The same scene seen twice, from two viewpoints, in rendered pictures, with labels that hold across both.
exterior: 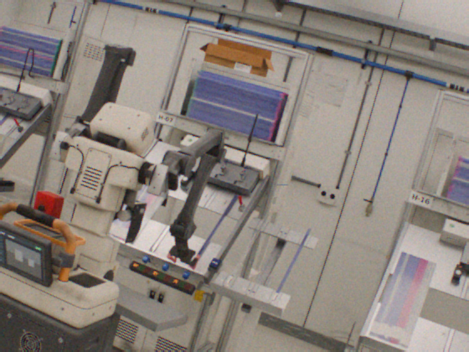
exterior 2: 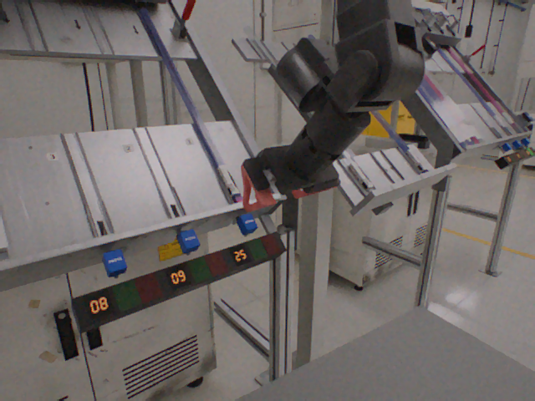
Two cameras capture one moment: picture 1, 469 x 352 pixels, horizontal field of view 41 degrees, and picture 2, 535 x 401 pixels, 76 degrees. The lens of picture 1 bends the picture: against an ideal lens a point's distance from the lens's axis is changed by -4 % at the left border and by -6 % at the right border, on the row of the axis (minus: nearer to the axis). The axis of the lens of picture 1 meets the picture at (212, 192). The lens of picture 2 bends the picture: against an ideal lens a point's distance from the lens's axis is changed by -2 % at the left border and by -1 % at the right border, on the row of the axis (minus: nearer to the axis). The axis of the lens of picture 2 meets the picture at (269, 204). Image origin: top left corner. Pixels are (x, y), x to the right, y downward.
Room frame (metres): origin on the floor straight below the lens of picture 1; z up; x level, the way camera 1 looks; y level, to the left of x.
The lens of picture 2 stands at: (2.66, 0.46, 0.92)
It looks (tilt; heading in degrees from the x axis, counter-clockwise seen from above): 19 degrees down; 301
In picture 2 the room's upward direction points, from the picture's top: straight up
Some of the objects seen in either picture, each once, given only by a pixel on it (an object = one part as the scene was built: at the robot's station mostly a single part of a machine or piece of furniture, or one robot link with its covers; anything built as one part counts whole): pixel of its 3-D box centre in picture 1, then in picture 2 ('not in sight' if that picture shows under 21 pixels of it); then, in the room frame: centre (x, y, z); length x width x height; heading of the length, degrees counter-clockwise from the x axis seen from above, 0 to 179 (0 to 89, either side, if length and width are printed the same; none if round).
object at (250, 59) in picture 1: (250, 58); not in sight; (3.86, 0.00, 1.82); 0.68 x 0.30 x 0.20; 70
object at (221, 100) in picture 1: (237, 105); not in sight; (3.54, 0.00, 1.52); 0.51 x 0.13 x 0.27; 70
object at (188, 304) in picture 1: (175, 307); (61, 296); (3.67, 0.02, 0.31); 0.70 x 0.65 x 0.62; 70
